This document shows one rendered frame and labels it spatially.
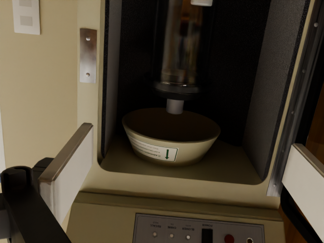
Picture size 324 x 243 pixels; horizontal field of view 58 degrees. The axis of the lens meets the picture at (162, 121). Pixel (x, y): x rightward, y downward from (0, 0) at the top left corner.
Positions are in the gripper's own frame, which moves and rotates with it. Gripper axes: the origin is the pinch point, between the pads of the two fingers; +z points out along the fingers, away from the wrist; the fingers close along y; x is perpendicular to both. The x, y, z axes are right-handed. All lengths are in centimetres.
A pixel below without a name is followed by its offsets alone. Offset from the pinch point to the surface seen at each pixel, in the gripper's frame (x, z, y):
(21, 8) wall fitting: 7, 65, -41
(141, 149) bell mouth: -12.3, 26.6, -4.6
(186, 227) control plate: -20.2, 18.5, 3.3
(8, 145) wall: -34, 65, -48
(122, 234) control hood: -21.5, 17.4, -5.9
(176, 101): -4.1, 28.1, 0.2
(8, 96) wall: -18, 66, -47
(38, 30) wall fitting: 1, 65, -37
